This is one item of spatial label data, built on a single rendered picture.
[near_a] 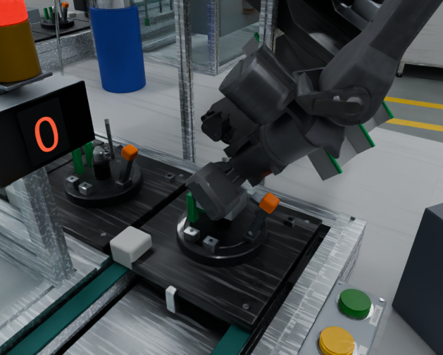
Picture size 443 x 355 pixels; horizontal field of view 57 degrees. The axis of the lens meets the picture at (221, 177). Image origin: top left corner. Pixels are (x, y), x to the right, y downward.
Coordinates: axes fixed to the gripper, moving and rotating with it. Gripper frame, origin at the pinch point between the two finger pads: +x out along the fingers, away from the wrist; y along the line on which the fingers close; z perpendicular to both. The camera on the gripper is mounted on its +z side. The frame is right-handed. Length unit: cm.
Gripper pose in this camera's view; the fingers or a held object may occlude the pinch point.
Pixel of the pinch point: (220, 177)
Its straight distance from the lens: 57.8
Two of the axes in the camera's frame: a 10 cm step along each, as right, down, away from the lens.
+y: -5.4, 4.8, -7.0
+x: -6.0, 3.6, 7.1
